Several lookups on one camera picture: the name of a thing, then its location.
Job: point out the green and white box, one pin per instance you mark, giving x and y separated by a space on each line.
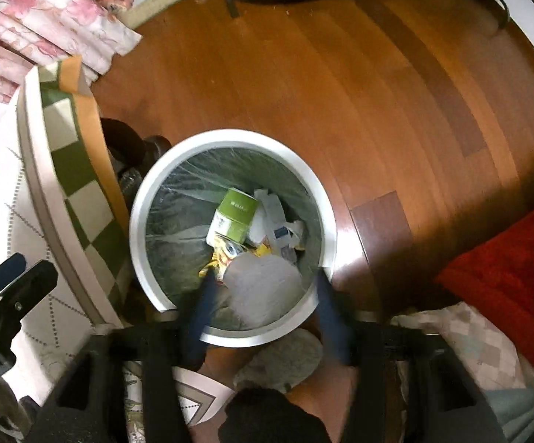
237 210

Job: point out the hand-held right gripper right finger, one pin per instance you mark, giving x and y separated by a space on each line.
331 323

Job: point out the person's black trouser leg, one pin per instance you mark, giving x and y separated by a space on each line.
267 417

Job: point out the grey soft lump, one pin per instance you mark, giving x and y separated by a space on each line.
262 286

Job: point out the light blue cloth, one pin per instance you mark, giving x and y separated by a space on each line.
518 413

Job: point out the yellow box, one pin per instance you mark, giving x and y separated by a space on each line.
260 251

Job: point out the white round trash bin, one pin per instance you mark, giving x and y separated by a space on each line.
179 194

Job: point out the pink floral curtain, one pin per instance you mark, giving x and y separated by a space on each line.
41 32

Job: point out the checked pastel quilt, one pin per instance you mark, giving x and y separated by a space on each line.
456 346

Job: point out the red blanket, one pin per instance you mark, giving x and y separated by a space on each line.
511 286

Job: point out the white tissue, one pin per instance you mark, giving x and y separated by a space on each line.
267 212

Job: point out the table with patterned cloth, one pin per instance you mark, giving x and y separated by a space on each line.
13 221

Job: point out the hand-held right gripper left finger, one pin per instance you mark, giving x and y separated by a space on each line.
202 304

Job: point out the yellow snack packet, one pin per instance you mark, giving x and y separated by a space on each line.
221 258

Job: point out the white box with blue print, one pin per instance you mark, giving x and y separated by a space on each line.
288 236

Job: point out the grey fuzzy slipper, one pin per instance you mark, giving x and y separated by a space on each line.
281 357

